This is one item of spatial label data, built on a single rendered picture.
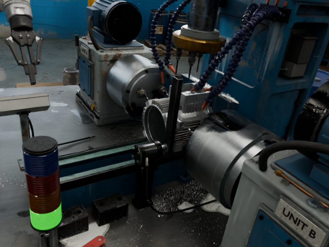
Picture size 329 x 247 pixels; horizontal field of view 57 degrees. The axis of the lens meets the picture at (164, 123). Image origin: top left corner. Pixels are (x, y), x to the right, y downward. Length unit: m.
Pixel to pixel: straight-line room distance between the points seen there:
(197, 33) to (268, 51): 0.25
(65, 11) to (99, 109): 5.18
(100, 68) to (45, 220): 0.87
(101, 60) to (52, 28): 5.23
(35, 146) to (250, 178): 0.45
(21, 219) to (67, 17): 5.75
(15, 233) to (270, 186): 0.72
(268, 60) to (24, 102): 0.83
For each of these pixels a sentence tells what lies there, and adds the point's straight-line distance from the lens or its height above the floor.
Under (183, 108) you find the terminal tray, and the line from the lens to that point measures 1.06.
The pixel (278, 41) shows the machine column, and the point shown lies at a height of 1.35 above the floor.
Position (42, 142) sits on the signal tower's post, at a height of 1.22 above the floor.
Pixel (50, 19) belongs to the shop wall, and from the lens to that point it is 6.56.
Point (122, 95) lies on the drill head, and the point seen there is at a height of 1.05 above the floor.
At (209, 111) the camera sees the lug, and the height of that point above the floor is 1.08.
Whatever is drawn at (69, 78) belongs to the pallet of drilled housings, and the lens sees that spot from 3.67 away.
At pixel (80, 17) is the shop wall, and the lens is 6.62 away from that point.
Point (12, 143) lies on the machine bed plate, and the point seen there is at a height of 0.80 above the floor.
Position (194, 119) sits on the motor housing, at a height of 1.06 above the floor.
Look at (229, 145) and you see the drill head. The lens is 0.81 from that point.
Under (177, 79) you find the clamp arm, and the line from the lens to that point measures 0.86.
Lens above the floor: 1.52
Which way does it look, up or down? 27 degrees down
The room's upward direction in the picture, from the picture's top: 7 degrees clockwise
